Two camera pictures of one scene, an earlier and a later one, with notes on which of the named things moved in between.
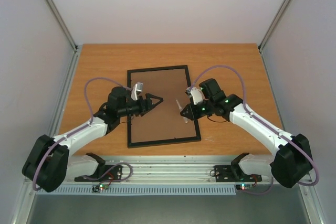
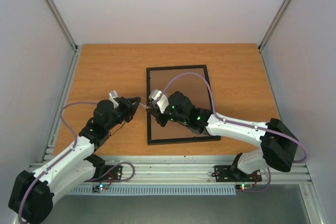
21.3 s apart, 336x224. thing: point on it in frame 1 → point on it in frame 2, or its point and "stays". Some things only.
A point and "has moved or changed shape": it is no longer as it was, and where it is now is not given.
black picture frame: x=164 y=123 has moved or changed shape
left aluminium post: x=77 y=49 stays
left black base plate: x=103 y=173 stays
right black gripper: x=193 y=111 → x=160 y=115
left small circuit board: x=100 y=188 stays
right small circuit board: x=243 y=187 stays
